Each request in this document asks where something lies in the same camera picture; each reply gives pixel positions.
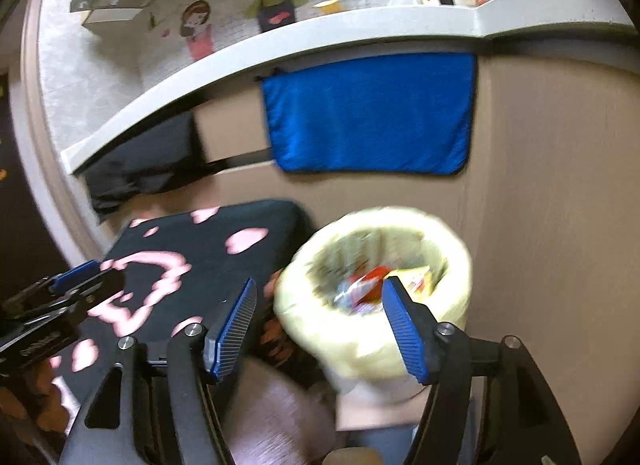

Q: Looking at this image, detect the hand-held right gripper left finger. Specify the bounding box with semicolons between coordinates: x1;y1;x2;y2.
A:
59;277;258;465

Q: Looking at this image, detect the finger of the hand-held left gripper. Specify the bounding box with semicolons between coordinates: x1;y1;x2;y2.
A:
0;260;103;317
0;267;126;346

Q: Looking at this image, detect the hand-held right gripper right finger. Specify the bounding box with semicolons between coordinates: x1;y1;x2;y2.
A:
382;276;583;465

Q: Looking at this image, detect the yellow snack packet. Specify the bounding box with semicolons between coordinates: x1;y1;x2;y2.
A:
385;265;433;296

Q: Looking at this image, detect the red plastic bag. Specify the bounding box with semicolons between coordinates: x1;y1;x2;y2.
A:
345;265;388;303

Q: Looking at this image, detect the grey trash bin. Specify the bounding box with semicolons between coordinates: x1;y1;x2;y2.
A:
325;370;431;401

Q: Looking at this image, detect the yellow plastic bin bag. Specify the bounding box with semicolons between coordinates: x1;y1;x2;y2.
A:
274;205;473;380

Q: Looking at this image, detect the black pink-print covered table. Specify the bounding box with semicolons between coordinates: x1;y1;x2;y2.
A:
0;199;313;446

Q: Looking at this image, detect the brown cardboard box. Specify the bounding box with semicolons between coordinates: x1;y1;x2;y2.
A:
335;385;431;431

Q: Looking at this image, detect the black cloth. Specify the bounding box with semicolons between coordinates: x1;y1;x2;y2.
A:
82;110;208;223

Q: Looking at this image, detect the blue towel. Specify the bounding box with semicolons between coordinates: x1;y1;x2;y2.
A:
261;52;478;177

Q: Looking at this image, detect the white stone kitchen counter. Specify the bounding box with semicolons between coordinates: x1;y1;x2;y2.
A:
60;0;636;176

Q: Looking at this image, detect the cartoon wall poster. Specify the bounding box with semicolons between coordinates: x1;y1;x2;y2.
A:
135;0;416;93

